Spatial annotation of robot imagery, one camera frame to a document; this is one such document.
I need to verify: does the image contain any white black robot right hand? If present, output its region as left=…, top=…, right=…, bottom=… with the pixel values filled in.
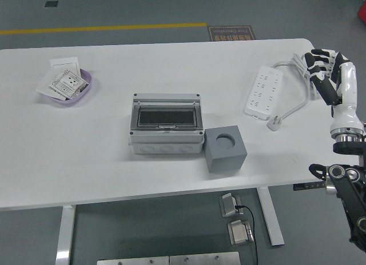
left=304, top=49, right=365, bottom=134

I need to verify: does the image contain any grey junction box clear lid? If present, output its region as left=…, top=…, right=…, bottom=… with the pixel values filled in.
left=129, top=93, right=206, bottom=155

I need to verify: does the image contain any grey cube with round hole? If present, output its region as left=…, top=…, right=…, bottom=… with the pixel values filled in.
left=204, top=125, right=248, bottom=174

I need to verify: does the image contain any white power strip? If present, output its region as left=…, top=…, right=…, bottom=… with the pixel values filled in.
left=244, top=65, right=284, bottom=120

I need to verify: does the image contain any black table control panel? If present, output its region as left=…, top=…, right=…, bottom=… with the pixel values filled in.
left=293, top=182, right=327, bottom=191

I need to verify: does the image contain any brown floor sign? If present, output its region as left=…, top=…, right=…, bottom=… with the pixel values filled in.
left=207, top=25, right=255, bottom=43

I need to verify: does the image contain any metal foot pedal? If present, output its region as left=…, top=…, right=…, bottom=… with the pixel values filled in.
left=218, top=192, right=244, bottom=218
left=227, top=219, right=254, bottom=246

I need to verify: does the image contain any purple plastic tray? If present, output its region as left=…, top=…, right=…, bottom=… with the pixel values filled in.
left=42, top=68, right=94, bottom=107

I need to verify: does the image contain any white printed socket plate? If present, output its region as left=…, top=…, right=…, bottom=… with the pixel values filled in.
left=48, top=69, right=89, bottom=99

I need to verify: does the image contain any white flat card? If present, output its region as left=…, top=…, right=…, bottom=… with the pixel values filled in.
left=36, top=72, right=68, bottom=101

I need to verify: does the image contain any white power cord with plug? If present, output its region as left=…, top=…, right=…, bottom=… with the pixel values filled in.
left=266, top=53, right=325, bottom=132

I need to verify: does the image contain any thin black floor cable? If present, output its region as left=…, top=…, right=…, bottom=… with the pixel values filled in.
left=234, top=203, right=259, bottom=265

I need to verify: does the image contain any grey metal base plate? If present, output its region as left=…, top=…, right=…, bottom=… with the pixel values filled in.
left=169, top=251, right=241, bottom=265
left=96, top=256, right=170, bottom=265

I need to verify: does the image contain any plain white switch plate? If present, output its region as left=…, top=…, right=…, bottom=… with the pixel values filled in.
left=49, top=57, right=81, bottom=77

